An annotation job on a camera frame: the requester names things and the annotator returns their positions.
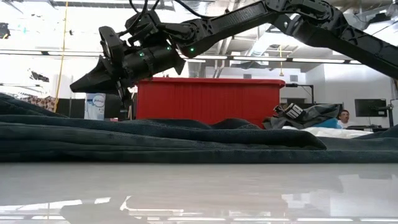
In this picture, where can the brown dotted cloth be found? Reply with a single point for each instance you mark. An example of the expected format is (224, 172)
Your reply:
(40, 102)

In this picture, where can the white lace garment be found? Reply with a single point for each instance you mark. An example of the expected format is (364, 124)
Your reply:
(335, 133)

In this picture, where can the small black monitor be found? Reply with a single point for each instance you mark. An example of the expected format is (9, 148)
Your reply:
(370, 108)

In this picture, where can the black garment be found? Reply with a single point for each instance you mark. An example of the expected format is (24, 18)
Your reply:
(155, 140)

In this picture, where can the light blue air freshener bottle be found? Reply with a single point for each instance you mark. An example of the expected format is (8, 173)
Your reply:
(94, 105)

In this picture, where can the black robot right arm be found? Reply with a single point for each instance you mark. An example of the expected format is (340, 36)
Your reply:
(280, 18)

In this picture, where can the blue garment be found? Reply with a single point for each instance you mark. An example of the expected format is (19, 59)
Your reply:
(329, 124)

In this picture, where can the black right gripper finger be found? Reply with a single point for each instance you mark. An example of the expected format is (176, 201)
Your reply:
(93, 81)

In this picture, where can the red plastic laundry basket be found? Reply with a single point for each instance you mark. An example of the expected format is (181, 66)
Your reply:
(211, 99)

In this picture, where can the black ceiling dome device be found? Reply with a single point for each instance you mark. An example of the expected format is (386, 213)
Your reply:
(4, 31)

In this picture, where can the black monitor mount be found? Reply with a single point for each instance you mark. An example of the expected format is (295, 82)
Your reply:
(385, 109)

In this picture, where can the person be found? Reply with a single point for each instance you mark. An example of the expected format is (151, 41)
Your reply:
(343, 119)

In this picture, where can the black partition panel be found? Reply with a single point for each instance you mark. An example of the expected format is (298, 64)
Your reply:
(70, 109)

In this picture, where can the dark grey garment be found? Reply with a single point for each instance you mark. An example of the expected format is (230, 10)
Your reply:
(304, 115)

